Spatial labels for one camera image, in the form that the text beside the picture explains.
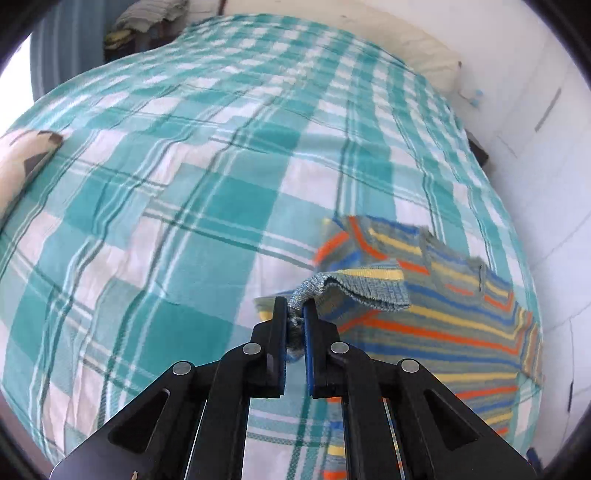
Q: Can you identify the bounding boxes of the striped knit sweater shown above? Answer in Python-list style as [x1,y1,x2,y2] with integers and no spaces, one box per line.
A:
[253,216,543,452]

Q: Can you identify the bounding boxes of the grey folded clothes pile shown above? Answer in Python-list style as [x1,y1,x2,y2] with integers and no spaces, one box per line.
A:
[103,0,189,51]

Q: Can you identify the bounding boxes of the teal plaid bedspread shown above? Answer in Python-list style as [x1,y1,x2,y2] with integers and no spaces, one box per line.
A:
[1,14,541,479]

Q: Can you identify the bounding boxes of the white wardrobe doors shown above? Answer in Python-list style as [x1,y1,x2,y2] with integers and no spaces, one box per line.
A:
[479,27,591,416]

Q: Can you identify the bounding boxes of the patterned cream pillow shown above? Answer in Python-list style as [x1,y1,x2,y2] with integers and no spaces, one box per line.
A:
[0,128,63,225]

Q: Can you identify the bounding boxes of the blue curtain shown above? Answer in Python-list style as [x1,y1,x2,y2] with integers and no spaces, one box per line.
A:
[30,0,133,100]

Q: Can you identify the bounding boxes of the cream headboard cushion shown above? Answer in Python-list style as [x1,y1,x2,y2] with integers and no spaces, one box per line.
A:
[221,0,461,97]

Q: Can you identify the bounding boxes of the wall socket with blue plugs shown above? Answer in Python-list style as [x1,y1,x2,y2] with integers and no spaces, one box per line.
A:
[458,89,484,109]

